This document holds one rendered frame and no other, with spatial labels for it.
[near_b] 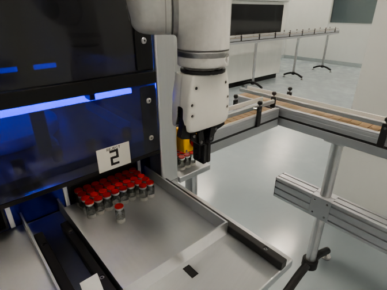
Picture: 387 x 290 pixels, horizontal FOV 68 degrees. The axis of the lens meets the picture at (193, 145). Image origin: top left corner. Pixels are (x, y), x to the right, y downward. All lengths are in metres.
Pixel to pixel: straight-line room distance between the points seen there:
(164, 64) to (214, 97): 0.27
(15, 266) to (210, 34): 0.57
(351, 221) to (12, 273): 1.26
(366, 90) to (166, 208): 1.43
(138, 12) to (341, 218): 1.29
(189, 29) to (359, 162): 1.69
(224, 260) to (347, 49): 8.53
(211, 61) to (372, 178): 1.68
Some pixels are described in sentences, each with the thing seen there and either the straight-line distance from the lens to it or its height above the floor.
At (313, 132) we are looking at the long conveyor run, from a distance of 1.36.
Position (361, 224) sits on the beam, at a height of 0.51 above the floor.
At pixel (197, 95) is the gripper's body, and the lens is 0.46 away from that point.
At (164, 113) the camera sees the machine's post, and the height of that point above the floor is 1.10.
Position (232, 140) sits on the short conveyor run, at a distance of 1.18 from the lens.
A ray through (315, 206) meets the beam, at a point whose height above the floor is 0.49.
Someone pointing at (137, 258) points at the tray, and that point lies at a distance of 0.64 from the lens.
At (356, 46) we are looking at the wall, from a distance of 8.89.
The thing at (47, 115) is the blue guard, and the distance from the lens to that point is 0.64.
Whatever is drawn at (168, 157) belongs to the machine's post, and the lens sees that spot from 0.82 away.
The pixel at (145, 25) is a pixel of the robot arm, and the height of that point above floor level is 1.32.
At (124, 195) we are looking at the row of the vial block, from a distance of 0.77.
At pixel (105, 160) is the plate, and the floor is 1.02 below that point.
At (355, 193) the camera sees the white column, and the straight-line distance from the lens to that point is 2.10.
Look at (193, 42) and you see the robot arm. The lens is 0.45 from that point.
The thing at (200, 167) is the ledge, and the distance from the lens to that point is 0.93.
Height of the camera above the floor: 1.34
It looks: 25 degrees down
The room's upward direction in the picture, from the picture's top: straight up
